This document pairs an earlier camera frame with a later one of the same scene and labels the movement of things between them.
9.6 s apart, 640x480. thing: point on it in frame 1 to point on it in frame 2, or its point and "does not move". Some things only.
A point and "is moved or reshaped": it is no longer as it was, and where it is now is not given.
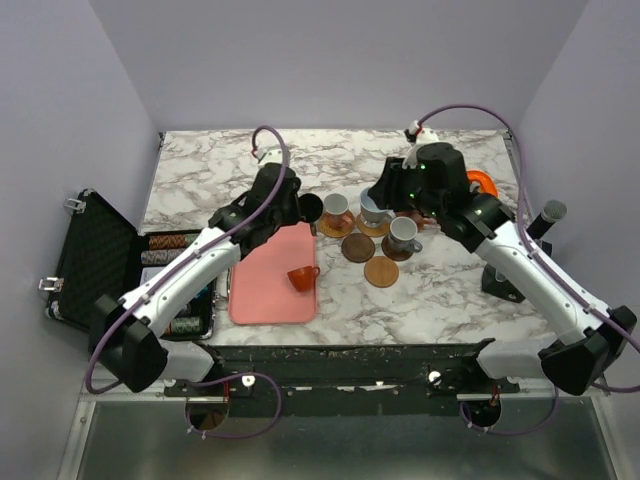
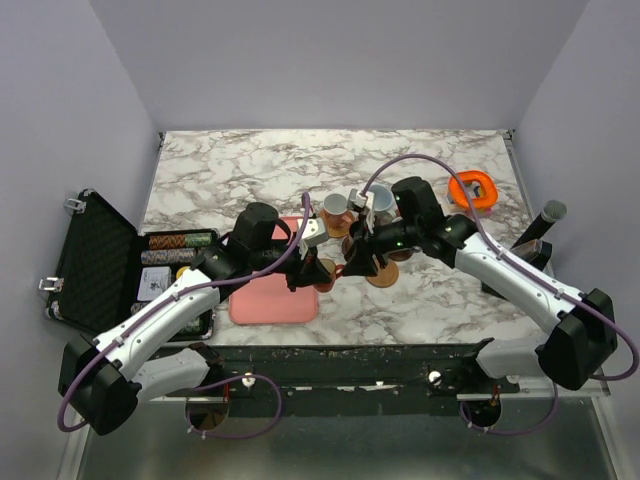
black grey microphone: x=553 y=211 does not move
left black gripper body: x=288 y=214 to x=262 y=258
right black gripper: x=388 y=185 to x=366 y=248
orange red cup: x=303 y=277 is moved or reshaped
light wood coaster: x=381 y=271 does not move
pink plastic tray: x=261 y=290 does not move
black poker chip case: x=104 y=253 does not move
